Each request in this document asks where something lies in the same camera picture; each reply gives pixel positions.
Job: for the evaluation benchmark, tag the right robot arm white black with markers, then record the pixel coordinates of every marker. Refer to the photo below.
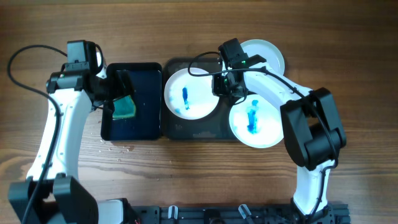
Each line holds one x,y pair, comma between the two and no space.
312,129

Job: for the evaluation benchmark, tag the black water tray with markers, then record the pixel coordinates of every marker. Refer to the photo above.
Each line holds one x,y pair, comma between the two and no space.
147,82

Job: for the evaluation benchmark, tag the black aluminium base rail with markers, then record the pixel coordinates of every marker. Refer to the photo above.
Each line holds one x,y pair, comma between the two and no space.
270,214

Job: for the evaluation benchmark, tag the dark plate tray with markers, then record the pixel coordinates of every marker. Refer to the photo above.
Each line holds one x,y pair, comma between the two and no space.
213,126

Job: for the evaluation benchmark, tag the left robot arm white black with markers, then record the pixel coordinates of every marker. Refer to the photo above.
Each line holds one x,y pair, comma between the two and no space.
52,192

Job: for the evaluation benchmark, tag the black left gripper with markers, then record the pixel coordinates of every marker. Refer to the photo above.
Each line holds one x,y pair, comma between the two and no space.
119,91

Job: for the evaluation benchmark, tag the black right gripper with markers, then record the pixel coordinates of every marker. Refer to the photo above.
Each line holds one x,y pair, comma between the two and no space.
219,84

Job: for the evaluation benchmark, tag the white plate blue stain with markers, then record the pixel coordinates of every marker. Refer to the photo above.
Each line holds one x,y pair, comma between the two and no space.
256,123
189,97

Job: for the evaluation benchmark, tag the clean white plate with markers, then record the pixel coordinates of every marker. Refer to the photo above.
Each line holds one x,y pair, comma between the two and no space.
275,62

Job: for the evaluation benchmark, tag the green yellow sponge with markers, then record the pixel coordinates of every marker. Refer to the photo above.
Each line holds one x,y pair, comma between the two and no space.
124,108

